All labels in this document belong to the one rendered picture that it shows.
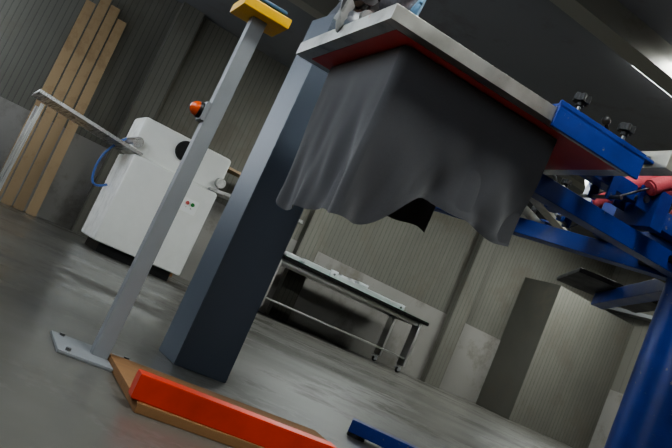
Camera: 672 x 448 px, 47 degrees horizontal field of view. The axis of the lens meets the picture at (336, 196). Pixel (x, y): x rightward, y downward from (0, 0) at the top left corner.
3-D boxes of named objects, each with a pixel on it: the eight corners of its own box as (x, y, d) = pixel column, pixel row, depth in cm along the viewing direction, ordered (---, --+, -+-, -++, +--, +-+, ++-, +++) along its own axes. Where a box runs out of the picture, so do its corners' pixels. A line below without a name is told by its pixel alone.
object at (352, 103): (330, 213, 172) (406, 43, 178) (265, 204, 213) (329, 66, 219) (342, 219, 173) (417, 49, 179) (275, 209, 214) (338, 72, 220)
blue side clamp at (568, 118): (552, 125, 185) (562, 99, 186) (538, 126, 190) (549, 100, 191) (637, 179, 197) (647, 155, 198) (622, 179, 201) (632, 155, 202)
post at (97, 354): (56, 352, 172) (238, -23, 186) (49, 332, 192) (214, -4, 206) (147, 385, 180) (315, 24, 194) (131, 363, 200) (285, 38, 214)
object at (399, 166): (340, 215, 173) (414, 47, 179) (333, 214, 176) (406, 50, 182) (495, 293, 190) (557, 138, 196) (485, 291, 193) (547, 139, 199)
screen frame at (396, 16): (390, 17, 168) (397, 2, 169) (295, 54, 222) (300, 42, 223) (637, 176, 198) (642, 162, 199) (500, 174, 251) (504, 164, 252)
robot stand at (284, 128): (158, 350, 247) (312, 20, 264) (207, 368, 254) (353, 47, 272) (173, 364, 231) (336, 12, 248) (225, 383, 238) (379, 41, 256)
